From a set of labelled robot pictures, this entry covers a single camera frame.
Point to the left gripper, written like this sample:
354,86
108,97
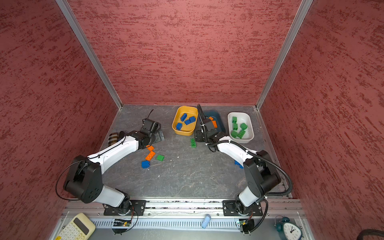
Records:
158,138

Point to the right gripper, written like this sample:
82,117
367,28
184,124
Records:
197,136

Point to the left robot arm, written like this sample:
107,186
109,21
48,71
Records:
85,175

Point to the white plastic bin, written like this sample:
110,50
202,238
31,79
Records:
242,118

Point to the yellow plastic bin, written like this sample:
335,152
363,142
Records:
187,130

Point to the light blue small cylinder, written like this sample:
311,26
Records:
206,221

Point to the teal plastic bin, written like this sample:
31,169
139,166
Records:
216,116

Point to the cream calculator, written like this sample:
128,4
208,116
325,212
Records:
79,228

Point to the teal alarm clock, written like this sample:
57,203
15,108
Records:
288,230

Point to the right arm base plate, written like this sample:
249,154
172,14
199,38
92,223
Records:
236,208

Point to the aluminium front rail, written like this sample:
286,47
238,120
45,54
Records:
184,208

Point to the blue long lego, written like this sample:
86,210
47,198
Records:
183,117

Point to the green long lego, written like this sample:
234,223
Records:
241,134

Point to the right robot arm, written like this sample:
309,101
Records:
261,176

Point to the plaid checkered pouch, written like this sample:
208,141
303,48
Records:
113,139

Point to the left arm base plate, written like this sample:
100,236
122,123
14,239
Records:
127,208

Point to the white slotted cable duct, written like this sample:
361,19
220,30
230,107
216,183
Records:
227,225

